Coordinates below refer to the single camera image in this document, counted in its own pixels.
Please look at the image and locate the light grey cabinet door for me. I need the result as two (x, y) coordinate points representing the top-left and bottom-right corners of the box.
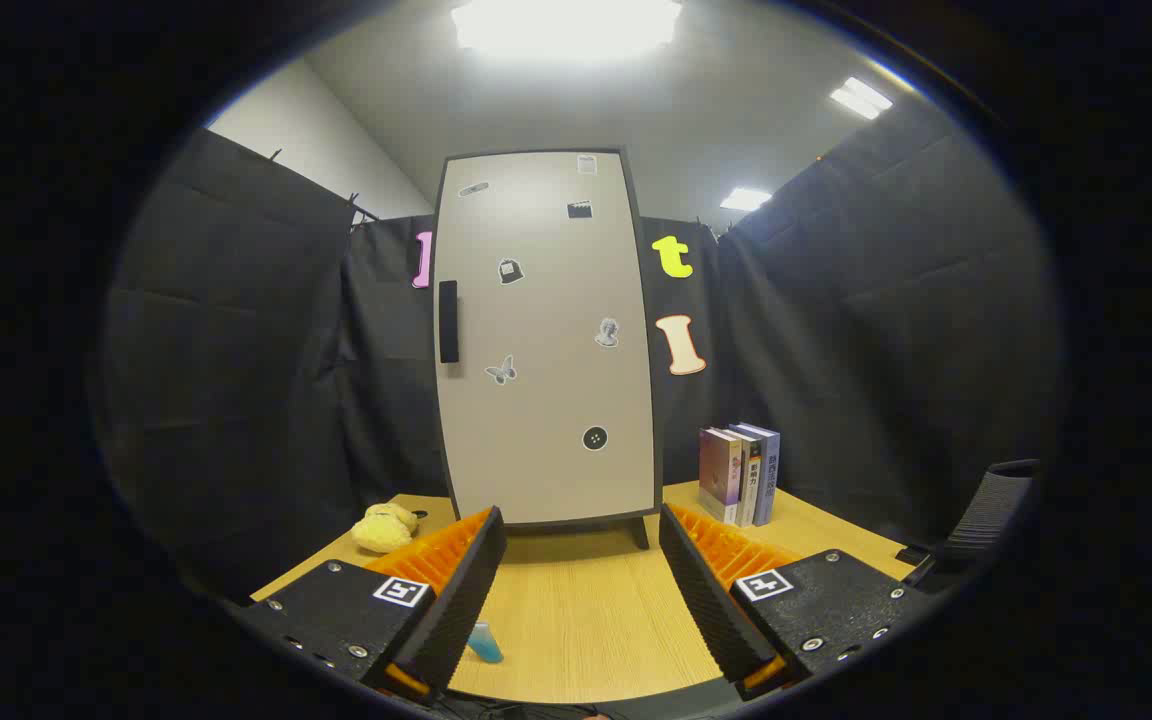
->
(436, 152), (659, 526)

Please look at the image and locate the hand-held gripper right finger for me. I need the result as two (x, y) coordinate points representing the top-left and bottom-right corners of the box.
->
(658, 503), (937, 703)

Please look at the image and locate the white spine book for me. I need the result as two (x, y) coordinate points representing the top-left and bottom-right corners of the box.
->
(731, 428), (763, 528)

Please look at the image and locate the black chair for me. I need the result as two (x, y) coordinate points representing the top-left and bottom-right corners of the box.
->
(896, 459), (1042, 591)

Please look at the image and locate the black backdrop cloth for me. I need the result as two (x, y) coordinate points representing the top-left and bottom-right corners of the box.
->
(96, 100), (1067, 601)

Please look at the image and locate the large ceiling light panel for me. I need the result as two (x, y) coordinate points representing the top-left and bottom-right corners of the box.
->
(451, 0), (684, 56)

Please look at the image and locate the dark grey cabinet body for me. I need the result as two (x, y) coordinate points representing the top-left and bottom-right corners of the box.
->
(433, 147), (664, 551)

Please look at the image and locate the blue and white tube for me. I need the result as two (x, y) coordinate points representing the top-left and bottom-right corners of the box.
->
(466, 620), (505, 665)

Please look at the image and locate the black door handle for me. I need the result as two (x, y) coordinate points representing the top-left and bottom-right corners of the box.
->
(439, 281), (460, 364)

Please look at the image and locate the double strip ceiling light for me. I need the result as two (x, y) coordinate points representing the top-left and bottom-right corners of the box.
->
(829, 77), (894, 121)

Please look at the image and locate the yellow plush toy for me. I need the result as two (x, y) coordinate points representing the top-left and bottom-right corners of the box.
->
(351, 503), (420, 554)

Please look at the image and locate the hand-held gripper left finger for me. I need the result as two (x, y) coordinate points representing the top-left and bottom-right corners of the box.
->
(236, 505), (509, 703)

